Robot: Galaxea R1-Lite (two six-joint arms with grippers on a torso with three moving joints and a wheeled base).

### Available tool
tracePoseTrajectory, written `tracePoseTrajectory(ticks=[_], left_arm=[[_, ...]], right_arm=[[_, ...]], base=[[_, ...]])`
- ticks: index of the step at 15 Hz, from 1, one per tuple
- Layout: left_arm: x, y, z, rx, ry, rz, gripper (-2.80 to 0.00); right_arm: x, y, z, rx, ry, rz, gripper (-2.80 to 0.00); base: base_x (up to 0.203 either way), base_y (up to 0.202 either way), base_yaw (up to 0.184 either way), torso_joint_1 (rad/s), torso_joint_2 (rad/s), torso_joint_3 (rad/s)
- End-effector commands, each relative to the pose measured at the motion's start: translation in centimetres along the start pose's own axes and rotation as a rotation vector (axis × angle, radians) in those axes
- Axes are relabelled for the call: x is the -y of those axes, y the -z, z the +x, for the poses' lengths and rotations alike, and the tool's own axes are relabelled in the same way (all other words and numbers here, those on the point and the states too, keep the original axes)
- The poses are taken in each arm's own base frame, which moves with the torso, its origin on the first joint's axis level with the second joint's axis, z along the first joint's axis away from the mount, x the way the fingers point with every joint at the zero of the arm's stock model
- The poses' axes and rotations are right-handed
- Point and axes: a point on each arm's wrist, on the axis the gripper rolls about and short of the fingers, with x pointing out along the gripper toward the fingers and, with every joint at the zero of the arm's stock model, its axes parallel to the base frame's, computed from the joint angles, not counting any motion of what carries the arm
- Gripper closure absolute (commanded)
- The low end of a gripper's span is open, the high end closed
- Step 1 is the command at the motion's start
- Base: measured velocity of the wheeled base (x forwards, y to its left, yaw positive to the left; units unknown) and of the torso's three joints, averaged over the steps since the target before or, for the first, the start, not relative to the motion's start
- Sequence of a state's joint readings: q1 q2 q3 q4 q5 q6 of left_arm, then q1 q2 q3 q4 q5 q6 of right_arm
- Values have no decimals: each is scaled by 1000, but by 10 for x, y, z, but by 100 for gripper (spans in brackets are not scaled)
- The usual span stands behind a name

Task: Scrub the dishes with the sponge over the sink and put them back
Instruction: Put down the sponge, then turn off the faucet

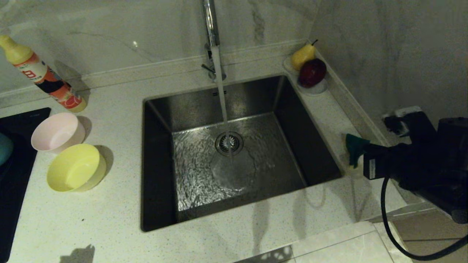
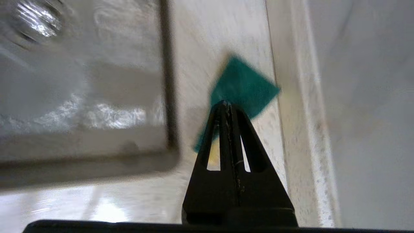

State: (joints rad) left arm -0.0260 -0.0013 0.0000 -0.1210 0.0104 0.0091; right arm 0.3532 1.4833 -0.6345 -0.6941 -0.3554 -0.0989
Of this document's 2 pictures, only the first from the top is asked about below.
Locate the yellow pear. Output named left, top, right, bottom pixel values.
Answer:
left=291, top=39, right=318, bottom=70

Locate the yellow plastic bowl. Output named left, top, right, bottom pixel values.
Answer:
left=47, top=144, right=107, bottom=193

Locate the stainless steel sink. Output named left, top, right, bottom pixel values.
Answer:
left=141, top=75, right=344, bottom=232

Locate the small white dish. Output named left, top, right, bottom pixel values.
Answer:
left=283, top=55, right=328, bottom=95

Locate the black induction cooktop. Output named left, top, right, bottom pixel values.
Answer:
left=0, top=107, right=52, bottom=263

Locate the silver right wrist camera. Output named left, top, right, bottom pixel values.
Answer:
left=382, top=106, right=437, bottom=141

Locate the metal sink drain strainer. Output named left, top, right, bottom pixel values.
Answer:
left=215, top=131, right=244, bottom=156

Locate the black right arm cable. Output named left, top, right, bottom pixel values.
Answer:
left=380, top=177, right=468, bottom=262

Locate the yellow and green sponge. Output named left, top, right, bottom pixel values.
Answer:
left=346, top=133, right=370, bottom=169

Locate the pink plastic bowl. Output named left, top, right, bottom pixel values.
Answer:
left=31, top=112, right=86, bottom=154

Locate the blue plastic bowl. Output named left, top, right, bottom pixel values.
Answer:
left=0, top=132, right=14, bottom=167

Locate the light wooden cabinet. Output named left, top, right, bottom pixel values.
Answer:
left=366, top=203, right=468, bottom=263

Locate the dark red apple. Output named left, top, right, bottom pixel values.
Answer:
left=298, top=58, right=327, bottom=88

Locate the yellow detergent bottle red label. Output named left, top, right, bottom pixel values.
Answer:
left=0, top=35, right=87, bottom=113

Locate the chrome faucet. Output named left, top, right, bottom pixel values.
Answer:
left=201, top=0, right=227, bottom=83

